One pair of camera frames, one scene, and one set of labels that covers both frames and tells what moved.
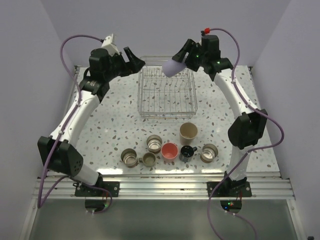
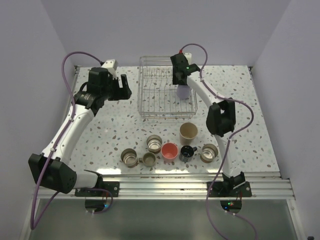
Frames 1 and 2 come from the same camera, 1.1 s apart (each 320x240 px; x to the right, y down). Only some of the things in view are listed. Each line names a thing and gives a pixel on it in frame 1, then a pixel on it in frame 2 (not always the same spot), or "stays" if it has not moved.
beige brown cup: [154, 143] stays
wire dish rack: [162, 97] stays
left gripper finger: [136, 64] → [125, 92]
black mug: [186, 153] stays
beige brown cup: [209, 152] stays
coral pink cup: [169, 152] stays
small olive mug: [148, 159] stays
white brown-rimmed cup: [129, 157] stays
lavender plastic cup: [171, 67] → [183, 91]
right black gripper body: [195, 51] → [175, 80]
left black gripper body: [117, 63] → [111, 91]
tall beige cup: [188, 132] stays
